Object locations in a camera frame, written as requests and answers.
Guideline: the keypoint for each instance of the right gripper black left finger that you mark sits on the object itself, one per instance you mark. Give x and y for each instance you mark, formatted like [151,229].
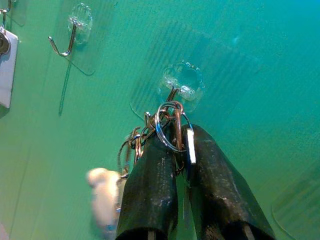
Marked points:
[150,190]

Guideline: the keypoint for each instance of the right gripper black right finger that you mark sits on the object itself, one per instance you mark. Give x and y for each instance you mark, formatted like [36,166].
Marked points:
[220,195]

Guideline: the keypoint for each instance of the key bunch with plush charm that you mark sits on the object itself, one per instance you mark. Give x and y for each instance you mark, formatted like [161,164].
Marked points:
[105,197]

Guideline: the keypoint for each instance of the clear adhesive metal hook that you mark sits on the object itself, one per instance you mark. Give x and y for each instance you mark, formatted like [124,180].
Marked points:
[185,82]
[72,40]
[17,12]
[300,205]

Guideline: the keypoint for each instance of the white key tag card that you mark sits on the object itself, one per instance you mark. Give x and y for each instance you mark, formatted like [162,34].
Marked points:
[7,75]

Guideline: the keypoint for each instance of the black-headed key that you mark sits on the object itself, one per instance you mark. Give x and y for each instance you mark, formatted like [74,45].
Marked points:
[3,45]

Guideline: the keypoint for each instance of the green plastic wall board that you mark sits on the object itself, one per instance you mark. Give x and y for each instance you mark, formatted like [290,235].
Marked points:
[250,75]

